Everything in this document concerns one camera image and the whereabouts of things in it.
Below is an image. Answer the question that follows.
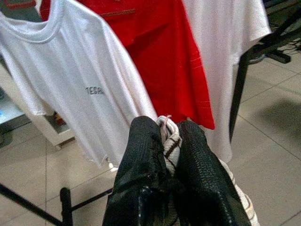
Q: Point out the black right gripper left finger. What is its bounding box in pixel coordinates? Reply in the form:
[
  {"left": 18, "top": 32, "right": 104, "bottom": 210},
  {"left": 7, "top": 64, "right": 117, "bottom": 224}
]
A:
[{"left": 102, "top": 115, "right": 174, "bottom": 226}]

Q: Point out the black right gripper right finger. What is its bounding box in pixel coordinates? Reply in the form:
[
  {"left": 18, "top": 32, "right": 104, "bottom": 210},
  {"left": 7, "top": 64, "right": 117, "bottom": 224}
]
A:
[{"left": 175, "top": 120, "right": 252, "bottom": 226}]

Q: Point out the white shirt with dark lines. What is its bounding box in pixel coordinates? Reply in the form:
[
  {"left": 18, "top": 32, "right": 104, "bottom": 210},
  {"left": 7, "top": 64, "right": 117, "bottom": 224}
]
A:
[{"left": 156, "top": 114, "right": 261, "bottom": 226}]

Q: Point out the red plastic hanger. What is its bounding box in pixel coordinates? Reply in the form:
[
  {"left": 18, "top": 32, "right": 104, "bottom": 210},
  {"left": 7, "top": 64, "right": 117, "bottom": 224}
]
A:
[{"left": 3, "top": 0, "right": 36, "bottom": 10}]

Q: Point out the white glass-door cabinet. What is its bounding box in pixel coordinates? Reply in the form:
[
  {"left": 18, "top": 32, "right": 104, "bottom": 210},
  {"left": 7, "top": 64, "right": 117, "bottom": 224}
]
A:
[{"left": 0, "top": 58, "right": 77, "bottom": 151}]

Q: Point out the plain red shirt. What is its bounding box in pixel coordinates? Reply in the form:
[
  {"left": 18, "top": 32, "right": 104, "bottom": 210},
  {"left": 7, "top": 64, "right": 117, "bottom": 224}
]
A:
[{"left": 40, "top": 0, "right": 216, "bottom": 130}]

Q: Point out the white printed t-shirt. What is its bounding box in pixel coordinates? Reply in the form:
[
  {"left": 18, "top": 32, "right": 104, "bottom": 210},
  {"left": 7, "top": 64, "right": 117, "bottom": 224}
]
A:
[{"left": 0, "top": 0, "right": 158, "bottom": 169}]

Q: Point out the plain white t-shirt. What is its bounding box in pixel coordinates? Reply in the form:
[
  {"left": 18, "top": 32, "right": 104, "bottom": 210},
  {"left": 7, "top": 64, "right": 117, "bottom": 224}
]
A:
[{"left": 182, "top": 0, "right": 272, "bottom": 163}]

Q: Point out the black clothes rack silver rail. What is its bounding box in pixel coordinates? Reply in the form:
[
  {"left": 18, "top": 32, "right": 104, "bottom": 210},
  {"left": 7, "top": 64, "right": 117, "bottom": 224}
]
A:
[{"left": 0, "top": 7, "right": 301, "bottom": 226}]

